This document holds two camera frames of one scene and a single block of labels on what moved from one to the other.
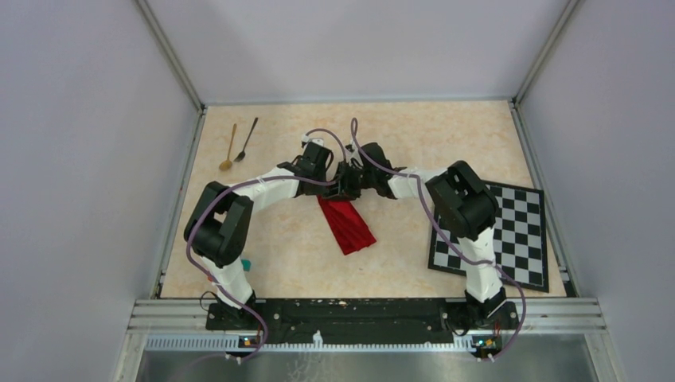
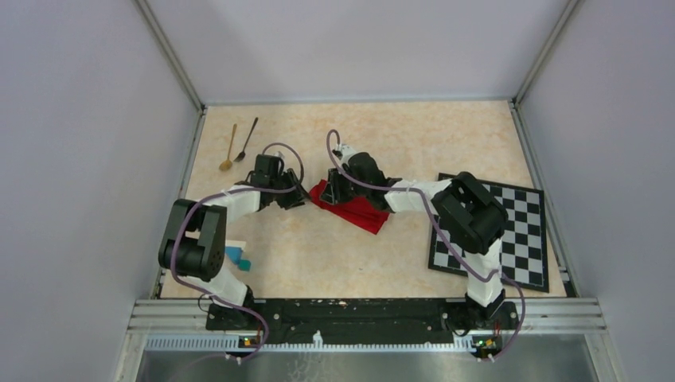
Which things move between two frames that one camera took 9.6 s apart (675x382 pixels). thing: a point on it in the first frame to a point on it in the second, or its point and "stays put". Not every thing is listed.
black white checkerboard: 520,239 stays put
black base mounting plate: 361,318 stays put
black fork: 242,154 stays put
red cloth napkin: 349,226 to 359,211
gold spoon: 227,165 stays put
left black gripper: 318,190 to 296,197
